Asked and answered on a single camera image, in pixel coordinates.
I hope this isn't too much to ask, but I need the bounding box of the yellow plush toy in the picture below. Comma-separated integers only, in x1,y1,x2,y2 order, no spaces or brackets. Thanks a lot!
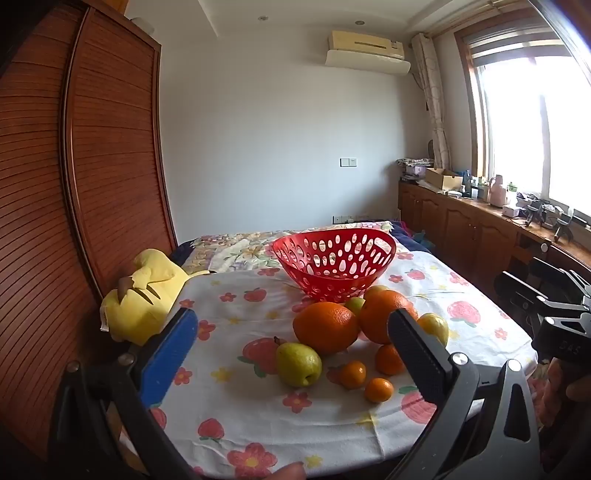
99,248,218,344

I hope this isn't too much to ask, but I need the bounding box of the pink bottle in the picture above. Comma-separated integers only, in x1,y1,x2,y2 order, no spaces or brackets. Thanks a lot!
489,174,508,206

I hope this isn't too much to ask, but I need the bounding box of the window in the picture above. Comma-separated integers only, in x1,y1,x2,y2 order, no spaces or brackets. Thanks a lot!
455,14,591,217

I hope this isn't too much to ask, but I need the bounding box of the small tangerine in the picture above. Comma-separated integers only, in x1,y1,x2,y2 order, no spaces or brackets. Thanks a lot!
339,360,368,389
364,377,395,404

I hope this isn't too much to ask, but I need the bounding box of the strawberry print white cloth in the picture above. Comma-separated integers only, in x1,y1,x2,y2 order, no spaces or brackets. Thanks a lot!
152,251,539,478

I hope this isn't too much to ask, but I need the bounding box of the red perforated plastic basket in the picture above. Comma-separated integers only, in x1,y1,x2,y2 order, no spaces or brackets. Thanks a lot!
271,228,398,304

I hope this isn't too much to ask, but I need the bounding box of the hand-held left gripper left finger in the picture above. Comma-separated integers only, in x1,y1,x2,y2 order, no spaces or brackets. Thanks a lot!
48,307,199,480

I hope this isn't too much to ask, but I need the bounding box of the small black tripod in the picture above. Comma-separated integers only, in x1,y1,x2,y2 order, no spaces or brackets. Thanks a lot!
554,210,575,243
526,198,546,227

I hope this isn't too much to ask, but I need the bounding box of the large orange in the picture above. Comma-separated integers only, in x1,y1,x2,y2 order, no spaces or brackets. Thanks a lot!
359,289,419,346
293,301,361,356

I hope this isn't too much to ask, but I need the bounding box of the cardboard box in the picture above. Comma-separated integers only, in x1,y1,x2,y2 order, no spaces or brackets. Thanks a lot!
425,167,462,191

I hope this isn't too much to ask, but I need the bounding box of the wall air conditioner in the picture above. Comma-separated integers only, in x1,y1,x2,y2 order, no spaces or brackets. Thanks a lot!
325,30,411,75

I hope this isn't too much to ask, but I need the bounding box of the wooden louvered wardrobe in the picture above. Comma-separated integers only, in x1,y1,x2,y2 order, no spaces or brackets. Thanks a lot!
0,0,178,462

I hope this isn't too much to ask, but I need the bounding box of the floral quilt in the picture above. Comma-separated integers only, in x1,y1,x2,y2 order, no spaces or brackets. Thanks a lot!
178,222,411,278

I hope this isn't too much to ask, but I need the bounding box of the dark blue blanket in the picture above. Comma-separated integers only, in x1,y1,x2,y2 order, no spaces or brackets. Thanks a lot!
392,222,435,252

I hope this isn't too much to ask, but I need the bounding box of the green pear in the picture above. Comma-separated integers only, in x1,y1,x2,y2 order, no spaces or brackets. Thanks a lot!
276,337,323,388

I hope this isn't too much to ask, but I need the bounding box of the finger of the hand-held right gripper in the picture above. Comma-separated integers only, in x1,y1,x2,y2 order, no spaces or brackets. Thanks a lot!
530,257,591,302
493,271,591,320

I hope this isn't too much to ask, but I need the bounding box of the patterned white curtain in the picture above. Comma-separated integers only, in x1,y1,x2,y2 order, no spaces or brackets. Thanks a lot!
411,32,451,169

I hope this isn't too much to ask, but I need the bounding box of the person's right hand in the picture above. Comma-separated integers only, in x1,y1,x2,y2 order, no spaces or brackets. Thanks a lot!
563,376,591,404

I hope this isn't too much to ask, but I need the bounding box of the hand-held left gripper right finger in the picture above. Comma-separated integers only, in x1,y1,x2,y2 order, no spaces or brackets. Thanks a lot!
387,308,541,480

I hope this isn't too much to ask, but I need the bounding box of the low wooden cabinet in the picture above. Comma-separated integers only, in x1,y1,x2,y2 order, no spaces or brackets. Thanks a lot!
398,178,591,296

